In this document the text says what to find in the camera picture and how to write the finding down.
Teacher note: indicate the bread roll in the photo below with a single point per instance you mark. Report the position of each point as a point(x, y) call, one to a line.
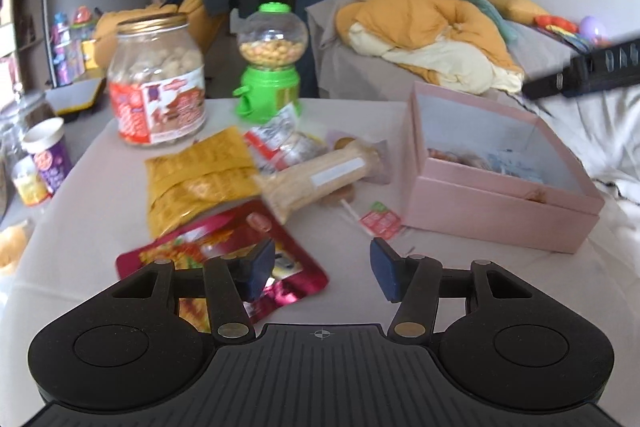
point(12, 247)

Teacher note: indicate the orange and cream blanket pile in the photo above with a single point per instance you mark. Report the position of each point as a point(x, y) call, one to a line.
point(425, 22)

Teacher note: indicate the group of colourful drink bottles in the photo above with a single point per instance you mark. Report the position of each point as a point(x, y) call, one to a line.
point(70, 47)

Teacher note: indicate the orange beanbag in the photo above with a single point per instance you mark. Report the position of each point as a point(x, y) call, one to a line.
point(200, 14)

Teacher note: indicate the red and white snack packet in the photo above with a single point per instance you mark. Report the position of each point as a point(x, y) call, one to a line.
point(272, 139)

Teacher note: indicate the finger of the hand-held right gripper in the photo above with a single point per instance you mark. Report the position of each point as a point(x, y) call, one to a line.
point(595, 72)

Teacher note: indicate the red foil snack pouch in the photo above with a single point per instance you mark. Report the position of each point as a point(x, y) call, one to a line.
point(220, 239)

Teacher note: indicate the yellow pillow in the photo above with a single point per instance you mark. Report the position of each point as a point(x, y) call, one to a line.
point(520, 4)

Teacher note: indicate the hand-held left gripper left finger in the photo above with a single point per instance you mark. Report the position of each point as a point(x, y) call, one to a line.
point(260, 268)

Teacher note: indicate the yellow snack packet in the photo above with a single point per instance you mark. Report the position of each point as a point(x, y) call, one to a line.
point(200, 177)

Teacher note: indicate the clear cracker sleeve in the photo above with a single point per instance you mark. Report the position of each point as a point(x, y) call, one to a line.
point(320, 177)

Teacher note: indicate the black and yellow tray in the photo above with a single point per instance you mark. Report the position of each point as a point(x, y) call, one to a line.
point(75, 94)

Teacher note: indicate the small red green candy packet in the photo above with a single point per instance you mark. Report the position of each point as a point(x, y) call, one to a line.
point(382, 221)

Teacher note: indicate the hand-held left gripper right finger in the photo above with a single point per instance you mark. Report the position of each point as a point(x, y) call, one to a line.
point(384, 269)

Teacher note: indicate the colourful toy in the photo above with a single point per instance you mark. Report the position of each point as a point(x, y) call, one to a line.
point(557, 26)

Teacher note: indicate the purple paper cup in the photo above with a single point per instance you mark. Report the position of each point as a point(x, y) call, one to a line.
point(50, 154)

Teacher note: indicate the clear glass jar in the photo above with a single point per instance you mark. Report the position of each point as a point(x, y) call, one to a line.
point(20, 122)

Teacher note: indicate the green candy dispenser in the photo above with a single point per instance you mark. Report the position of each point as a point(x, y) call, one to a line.
point(270, 57)

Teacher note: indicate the pink cardboard box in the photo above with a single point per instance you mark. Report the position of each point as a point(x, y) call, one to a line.
point(480, 212)

